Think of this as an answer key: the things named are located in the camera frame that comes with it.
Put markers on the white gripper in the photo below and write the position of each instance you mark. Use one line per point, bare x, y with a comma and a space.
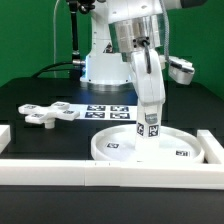
148, 82

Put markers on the white round table top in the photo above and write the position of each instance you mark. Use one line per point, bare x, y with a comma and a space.
121, 143

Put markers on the white cross-shaped table base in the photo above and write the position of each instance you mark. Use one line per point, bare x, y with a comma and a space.
47, 115

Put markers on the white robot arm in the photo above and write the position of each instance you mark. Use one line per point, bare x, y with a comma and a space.
130, 42

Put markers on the white marker sheet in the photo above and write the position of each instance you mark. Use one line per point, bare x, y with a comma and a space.
104, 112

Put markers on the white U-shaped fence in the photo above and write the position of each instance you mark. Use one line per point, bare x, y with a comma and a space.
159, 173

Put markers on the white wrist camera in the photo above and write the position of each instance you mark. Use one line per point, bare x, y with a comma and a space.
180, 70

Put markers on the black camera pole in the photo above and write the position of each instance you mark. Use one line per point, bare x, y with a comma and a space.
83, 6

